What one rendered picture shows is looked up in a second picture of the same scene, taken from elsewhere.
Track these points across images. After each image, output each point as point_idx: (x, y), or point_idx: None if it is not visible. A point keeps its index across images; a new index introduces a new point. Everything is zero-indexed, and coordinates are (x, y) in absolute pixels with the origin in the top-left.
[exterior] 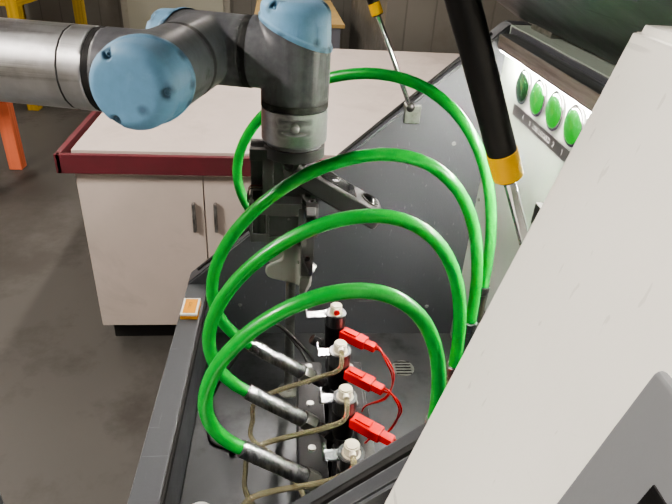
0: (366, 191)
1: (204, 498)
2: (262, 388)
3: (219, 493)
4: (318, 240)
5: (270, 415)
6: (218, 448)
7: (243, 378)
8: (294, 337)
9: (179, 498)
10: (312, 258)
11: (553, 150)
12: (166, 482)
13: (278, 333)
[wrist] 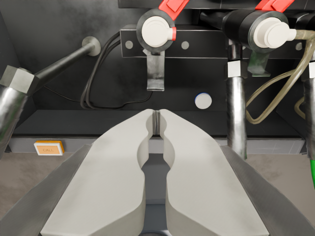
0: None
1: (189, 98)
2: (92, 68)
3: (186, 91)
4: None
5: (120, 60)
6: (152, 94)
7: (83, 83)
8: (97, 65)
9: (189, 112)
10: (303, 218)
11: None
12: (226, 138)
13: (18, 55)
